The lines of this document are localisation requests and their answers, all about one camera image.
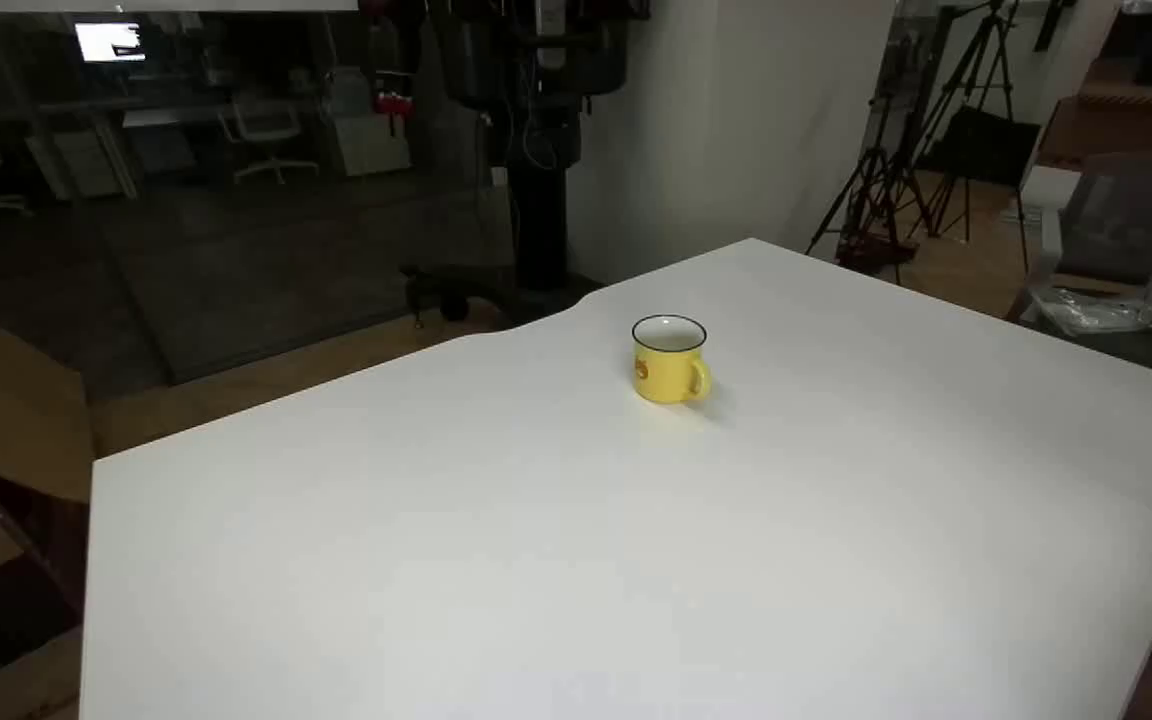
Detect yellow enamel cup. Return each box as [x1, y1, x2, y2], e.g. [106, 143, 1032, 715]
[627, 311, 717, 407]

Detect brown cardboard box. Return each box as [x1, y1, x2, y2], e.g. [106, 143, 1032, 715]
[0, 314, 100, 699]

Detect clear plastic wrapped bundle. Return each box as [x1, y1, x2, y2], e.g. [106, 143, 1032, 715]
[1020, 256, 1152, 352]

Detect lit computer monitor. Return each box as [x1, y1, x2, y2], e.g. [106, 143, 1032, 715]
[70, 15, 151, 67]

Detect stacked cardboard box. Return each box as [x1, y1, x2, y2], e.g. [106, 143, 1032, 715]
[1037, 51, 1152, 171]

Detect red and black pedestal robot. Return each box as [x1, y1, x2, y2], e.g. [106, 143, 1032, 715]
[399, 0, 639, 327]

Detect black camera tripod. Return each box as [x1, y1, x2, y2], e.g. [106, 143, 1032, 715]
[804, 0, 1028, 271]

